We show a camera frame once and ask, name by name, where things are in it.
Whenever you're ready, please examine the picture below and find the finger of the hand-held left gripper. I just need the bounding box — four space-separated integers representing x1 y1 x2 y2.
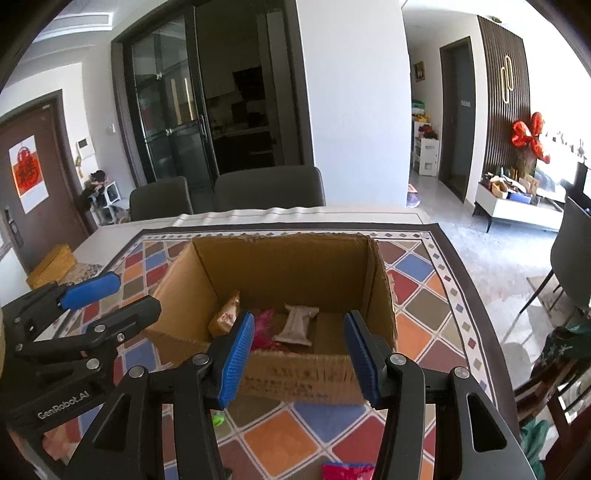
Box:
0 271 122 344
9 295 163 372

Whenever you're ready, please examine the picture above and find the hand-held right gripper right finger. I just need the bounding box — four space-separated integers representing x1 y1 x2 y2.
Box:
343 309 539 480

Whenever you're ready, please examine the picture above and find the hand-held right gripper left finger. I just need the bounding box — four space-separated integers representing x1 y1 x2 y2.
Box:
82 309 256 480

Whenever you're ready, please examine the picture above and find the pink and blue snack packet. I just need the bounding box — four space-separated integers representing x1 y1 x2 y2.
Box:
252 309 275 349

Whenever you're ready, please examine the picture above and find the gold snack packet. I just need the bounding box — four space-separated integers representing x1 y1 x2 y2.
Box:
208 290 242 337

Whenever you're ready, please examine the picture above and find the brown cardboard box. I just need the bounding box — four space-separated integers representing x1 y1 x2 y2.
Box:
148 233 399 406

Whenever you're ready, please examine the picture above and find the pale striped snack packet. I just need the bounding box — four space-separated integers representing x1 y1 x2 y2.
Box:
272 304 321 346

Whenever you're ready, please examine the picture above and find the yellow box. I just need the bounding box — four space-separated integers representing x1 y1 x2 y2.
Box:
25 244 78 291

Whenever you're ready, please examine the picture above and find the white cube shelf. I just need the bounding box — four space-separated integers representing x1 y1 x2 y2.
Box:
90 182 121 227

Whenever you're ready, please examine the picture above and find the colourful checkered mat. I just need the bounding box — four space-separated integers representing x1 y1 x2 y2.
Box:
44 223 502 480

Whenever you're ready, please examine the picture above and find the black bag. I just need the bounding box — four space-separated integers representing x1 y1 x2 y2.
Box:
76 169 109 208

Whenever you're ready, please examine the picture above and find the bright pink snack packet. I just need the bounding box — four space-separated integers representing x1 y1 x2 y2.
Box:
322 463 376 480

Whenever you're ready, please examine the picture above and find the brown entrance door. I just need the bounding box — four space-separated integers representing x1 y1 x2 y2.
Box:
0 90 90 273

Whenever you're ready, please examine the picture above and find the grey dining chair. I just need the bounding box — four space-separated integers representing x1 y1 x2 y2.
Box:
129 175 194 221
213 166 327 212

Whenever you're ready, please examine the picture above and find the red and white door poster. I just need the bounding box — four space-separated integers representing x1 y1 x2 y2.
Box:
9 135 49 214

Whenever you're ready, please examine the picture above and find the green plastic bag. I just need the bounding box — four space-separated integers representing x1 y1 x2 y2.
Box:
522 418 552 467

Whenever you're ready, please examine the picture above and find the wooden chair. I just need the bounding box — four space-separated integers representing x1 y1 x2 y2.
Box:
512 351 591 480

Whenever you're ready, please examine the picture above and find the dark green garment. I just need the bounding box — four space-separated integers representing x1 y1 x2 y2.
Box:
531 323 591 384

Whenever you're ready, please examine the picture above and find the black framed glass sliding door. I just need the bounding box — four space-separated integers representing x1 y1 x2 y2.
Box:
111 0 315 190

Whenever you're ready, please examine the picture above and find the white low cabinet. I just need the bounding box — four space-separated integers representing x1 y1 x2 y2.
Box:
475 182 566 234

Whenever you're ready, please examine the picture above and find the white shelf unit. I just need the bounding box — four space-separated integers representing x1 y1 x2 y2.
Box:
412 99 441 177

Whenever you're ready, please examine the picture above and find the dark grey side chair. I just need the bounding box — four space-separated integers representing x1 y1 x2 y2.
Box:
517 196 591 326

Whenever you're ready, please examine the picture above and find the dark hallway door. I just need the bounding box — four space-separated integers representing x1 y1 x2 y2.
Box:
438 36 476 204

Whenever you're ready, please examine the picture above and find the red foil balloon bunch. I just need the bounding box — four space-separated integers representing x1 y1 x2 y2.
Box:
512 112 551 164

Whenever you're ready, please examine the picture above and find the black television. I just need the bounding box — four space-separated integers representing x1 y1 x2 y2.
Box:
574 161 591 197

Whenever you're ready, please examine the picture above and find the dark slatted wall panel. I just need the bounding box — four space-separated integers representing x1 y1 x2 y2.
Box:
477 15 527 176

